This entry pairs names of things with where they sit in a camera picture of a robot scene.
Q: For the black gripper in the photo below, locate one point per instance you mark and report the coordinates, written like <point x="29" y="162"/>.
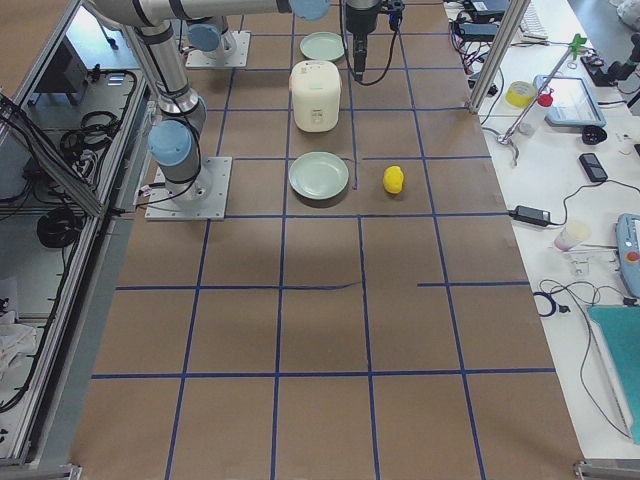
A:
<point x="359" y="20"/>

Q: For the white rice cooker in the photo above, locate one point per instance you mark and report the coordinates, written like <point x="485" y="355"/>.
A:
<point x="315" y="87"/>

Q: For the green plate far side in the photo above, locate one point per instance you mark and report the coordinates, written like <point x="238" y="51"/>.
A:
<point x="325" y="46"/>

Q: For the yellow lemon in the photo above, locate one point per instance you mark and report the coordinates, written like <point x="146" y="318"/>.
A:
<point x="393" y="180"/>

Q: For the green plate near lemon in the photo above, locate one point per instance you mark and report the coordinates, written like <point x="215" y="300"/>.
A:
<point x="318" y="175"/>

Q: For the yellow tape roll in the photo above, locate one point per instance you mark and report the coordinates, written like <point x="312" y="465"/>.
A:
<point x="520" y="94"/>

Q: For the metal rod stand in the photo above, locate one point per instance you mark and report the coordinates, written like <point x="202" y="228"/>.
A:
<point x="576" y="46"/>

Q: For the red cap squeeze bottle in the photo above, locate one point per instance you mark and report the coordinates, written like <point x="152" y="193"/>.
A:
<point x="537" y="114"/>

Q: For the blue teach pendant tablet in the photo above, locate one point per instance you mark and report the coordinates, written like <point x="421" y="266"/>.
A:
<point x="574" y="104"/>

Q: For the black power adapter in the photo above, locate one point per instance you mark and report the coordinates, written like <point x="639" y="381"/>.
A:
<point x="530" y="215"/>

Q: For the black round cup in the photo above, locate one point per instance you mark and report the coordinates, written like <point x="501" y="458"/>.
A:
<point x="592" y="135"/>

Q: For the black phone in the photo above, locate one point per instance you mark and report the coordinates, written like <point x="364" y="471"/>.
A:
<point x="593" y="168"/>

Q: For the white paper cup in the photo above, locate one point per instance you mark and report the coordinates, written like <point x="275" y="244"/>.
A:
<point x="573" y="233"/>

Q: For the teal cutting mat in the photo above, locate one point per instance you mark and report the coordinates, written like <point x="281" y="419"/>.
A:
<point x="620" y="328"/>

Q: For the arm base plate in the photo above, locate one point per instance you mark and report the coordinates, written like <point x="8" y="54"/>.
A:
<point x="205" y="198"/>
<point x="197" y="60"/>

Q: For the aluminium frame post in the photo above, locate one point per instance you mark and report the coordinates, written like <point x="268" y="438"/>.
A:
<point x="507" y="30"/>

